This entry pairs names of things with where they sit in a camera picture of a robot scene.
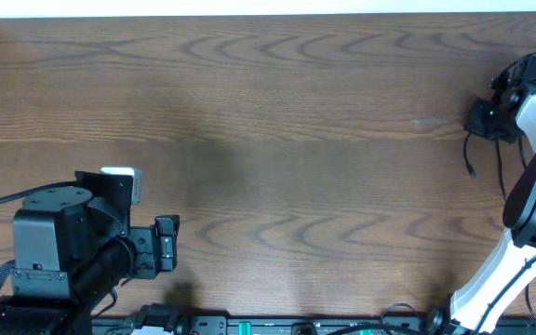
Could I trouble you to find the black USB cable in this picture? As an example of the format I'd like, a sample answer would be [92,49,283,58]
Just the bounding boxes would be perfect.
[462,132,529,202]

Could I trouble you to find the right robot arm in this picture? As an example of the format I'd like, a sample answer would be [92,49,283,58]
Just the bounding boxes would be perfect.
[424,51,536,334]

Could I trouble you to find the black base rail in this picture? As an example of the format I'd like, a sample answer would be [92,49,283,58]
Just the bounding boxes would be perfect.
[93,301,536,335]

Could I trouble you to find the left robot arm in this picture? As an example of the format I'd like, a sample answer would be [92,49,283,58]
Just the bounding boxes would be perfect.
[0,167,191,334]

